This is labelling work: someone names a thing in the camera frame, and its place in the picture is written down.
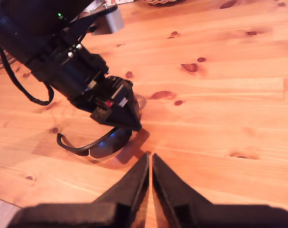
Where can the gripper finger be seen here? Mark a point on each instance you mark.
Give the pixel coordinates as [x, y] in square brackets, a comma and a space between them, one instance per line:
[132, 190]
[133, 107]
[120, 118]
[170, 190]

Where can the arm's grey camera box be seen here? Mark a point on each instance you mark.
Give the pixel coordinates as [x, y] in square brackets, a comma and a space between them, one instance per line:
[110, 22]

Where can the gingerbread print tissue box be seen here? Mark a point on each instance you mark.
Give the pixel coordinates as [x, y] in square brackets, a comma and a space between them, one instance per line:
[120, 1]

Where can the white printed carton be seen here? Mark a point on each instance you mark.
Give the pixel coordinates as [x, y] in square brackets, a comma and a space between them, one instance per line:
[96, 3]

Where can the black sunglasses with blue lenses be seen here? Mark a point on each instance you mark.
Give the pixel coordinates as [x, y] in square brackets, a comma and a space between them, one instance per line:
[105, 152]

